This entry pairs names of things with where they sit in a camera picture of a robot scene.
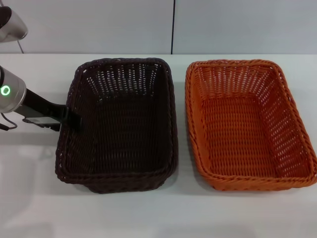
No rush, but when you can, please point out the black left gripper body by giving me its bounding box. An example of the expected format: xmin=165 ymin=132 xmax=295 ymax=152
xmin=15 ymin=88 xmax=69 ymax=124

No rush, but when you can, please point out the orange wicker basket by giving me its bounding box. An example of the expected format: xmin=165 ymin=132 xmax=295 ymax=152
xmin=184 ymin=59 xmax=317 ymax=192

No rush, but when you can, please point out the dark brown wicker basket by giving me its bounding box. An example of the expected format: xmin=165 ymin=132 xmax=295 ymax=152
xmin=54 ymin=57 xmax=179 ymax=194

